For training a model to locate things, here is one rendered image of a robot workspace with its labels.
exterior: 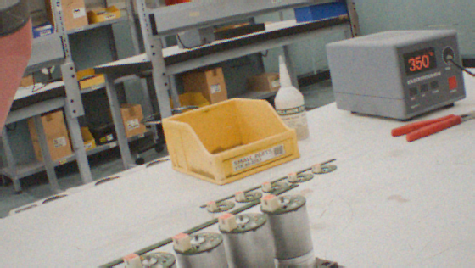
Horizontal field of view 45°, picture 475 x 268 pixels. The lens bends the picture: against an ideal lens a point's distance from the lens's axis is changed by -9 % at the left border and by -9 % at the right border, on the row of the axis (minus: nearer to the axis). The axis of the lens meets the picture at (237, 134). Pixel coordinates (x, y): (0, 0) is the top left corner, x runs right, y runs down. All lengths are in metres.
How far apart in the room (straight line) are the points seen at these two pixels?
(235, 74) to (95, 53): 1.37
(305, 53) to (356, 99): 5.36
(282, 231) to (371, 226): 0.13
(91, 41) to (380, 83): 4.32
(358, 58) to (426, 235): 0.39
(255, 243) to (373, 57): 0.46
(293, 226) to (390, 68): 0.41
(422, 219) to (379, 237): 0.04
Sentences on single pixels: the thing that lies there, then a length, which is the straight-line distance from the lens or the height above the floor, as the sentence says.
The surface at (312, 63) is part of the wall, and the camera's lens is 6.19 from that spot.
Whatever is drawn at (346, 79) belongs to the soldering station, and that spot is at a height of 0.80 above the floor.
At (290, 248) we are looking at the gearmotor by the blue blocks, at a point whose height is 0.79.
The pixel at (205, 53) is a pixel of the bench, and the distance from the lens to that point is 2.97.
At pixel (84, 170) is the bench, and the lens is 2.74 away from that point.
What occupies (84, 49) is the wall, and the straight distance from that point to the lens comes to 4.94.
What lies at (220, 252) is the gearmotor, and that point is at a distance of 0.30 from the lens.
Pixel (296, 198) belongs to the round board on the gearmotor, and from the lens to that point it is 0.33.
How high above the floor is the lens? 0.92
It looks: 12 degrees down
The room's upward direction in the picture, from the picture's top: 12 degrees counter-clockwise
